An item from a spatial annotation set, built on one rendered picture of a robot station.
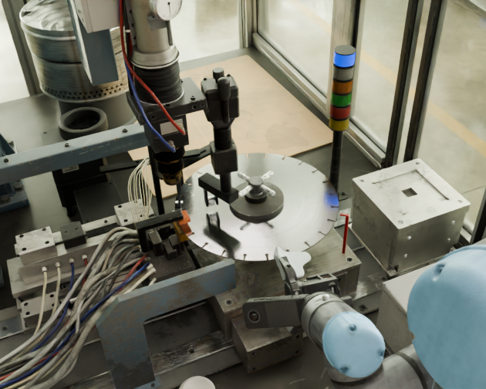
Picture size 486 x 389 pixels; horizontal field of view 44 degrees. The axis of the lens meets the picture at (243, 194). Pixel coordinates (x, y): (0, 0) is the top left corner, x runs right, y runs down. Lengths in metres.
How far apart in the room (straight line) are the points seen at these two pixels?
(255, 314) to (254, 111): 0.97
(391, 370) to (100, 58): 0.68
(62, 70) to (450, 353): 1.33
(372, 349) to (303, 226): 0.40
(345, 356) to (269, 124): 1.09
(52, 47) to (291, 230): 0.82
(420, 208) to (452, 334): 0.80
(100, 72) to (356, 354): 0.63
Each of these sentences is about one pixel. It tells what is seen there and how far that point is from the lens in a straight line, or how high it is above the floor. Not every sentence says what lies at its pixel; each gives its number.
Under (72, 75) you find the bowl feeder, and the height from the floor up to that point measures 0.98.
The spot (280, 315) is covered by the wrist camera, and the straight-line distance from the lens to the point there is 0.97.
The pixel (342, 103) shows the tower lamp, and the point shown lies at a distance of 1.33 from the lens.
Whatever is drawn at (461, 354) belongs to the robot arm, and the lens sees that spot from 0.52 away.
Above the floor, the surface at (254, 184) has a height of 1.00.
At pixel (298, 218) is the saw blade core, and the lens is 1.16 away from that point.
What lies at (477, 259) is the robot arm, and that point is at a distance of 0.50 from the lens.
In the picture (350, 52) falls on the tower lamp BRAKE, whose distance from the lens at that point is 1.29.
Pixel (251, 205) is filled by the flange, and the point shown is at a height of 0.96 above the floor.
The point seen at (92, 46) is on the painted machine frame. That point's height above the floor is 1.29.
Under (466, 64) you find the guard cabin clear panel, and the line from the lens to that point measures 1.30.
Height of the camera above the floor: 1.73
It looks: 40 degrees down
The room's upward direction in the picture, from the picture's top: 3 degrees counter-clockwise
